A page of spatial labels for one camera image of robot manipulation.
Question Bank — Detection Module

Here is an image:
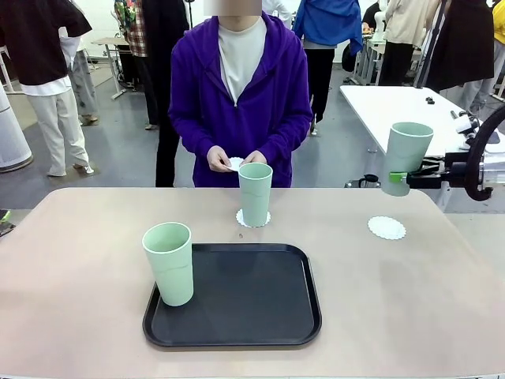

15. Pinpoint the wooden background desk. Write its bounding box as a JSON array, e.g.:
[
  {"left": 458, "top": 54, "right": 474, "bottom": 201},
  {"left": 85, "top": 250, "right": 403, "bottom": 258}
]
[{"left": 91, "top": 37, "right": 137, "bottom": 99}]

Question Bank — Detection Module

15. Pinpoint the white table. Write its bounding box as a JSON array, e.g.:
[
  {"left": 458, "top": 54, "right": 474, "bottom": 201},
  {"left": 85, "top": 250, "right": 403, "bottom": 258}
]
[{"left": 339, "top": 84, "right": 505, "bottom": 159}]

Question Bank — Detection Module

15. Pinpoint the person's right hand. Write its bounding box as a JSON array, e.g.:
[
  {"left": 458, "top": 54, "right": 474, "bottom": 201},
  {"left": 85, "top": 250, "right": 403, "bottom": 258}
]
[{"left": 207, "top": 145, "right": 232, "bottom": 174}]

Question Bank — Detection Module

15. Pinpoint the black plastic serving tray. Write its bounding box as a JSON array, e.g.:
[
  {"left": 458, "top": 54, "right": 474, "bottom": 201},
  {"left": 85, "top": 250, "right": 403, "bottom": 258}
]
[{"left": 142, "top": 242, "right": 323, "bottom": 348}]

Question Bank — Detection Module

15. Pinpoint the person's right forearm purple sleeve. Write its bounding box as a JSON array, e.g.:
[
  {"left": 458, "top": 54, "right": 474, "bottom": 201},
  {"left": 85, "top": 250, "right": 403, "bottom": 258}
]
[{"left": 168, "top": 106, "right": 222, "bottom": 159}]

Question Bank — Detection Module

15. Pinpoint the person in grey trousers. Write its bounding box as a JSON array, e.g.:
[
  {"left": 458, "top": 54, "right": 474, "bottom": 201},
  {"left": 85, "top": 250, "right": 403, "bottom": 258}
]
[{"left": 58, "top": 35, "right": 99, "bottom": 126}]

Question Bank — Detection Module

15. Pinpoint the person in blue jacket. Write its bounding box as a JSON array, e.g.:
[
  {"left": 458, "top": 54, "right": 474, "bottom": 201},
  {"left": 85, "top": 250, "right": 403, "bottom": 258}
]
[{"left": 294, "top": 0, "right": 364, "bottom": 137}]

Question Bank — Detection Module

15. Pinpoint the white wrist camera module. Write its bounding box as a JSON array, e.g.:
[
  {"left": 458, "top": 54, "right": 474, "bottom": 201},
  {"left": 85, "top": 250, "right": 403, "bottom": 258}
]
[{"left": 451, "top": 111, "right": 481, "bottom": 150}]

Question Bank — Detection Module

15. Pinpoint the person in beige top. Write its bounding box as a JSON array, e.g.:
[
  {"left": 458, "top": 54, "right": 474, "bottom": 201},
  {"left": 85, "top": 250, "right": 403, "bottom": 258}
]
[{"left": 384, "top": 0, "right": 441, "bottom": 86}]

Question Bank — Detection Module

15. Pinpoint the pale green plastic cup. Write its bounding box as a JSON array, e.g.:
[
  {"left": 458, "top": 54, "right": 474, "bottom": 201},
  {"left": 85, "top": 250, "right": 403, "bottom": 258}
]
[
  {"left": 238, "top": 162, "right": 274, "bottom": 228},
  {"left": 380, "top": 122, "right": 435, "bottom": 197},
  {"left": 141, "top": 221, "right": 194, "bottom": 307}
]

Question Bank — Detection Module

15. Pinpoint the black kettle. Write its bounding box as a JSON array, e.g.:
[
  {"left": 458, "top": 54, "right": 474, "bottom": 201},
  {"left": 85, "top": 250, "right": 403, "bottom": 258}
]
[{"left": 357, "top": 173, "right": 382, "bottom": 189}]

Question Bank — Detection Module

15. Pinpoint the person in all black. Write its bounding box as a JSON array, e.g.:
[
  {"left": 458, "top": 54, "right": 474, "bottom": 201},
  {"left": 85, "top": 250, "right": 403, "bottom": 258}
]
[{"left": 140, "top": 0, "right": 191, "bottom": 189}]

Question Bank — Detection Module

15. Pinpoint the person in purple hoodie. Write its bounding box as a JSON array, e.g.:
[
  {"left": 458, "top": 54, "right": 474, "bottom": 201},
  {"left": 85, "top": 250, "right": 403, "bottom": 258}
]
[{"left": 168, "top": 11, "right": 314, "bottom": 189}]

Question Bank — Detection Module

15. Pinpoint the person in dark coat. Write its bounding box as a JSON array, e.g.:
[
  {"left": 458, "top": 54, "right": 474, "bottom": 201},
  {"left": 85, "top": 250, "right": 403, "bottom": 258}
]
[{"left": 425, "top": 0, "right": 496, "bottom": 115}]

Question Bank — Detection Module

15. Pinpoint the person in black top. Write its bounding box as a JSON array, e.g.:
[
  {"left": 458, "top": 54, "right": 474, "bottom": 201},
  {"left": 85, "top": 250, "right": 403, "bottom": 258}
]
[{"left": 0, "top": 0, "right": 95, "bottom": 178}]

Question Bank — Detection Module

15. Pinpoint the person's left hand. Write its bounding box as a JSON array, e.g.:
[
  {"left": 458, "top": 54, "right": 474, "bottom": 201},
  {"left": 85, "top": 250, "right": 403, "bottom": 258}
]
[{"left": 241, "top": 150, "right": 270, "bottom": 165}]

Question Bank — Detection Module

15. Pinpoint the person in plaid shirt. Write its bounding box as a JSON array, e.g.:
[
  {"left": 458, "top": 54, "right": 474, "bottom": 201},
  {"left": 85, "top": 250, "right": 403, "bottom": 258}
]
[{"left": 114, "top": 0, "right": 159, "bottom": 131}]

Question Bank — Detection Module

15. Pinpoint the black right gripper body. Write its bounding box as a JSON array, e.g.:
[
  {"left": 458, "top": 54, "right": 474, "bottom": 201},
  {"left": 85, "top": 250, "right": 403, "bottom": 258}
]
[{"left": 443, "top": 152, "right": 482, "bottom": 186}]

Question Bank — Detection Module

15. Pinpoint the white cylindrical air purifier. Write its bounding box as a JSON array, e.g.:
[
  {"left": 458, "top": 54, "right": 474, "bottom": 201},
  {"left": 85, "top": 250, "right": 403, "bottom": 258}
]
[{"left": 0, "top": 84, "right": 34, "bottom": 174}]

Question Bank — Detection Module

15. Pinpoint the person in yellow top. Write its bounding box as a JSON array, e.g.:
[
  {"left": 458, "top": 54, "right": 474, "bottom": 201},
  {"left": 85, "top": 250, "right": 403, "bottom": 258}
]
[{"left": 492, "top": 0, "right": 505, "bottom": 40}]

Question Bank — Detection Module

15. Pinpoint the person's left forearm purple sleeve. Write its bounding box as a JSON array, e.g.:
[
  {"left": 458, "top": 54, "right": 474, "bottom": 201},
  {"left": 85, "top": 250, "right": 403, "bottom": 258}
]
[{"left": 262, "top": 110, "right": 314, "bottom": 163}]

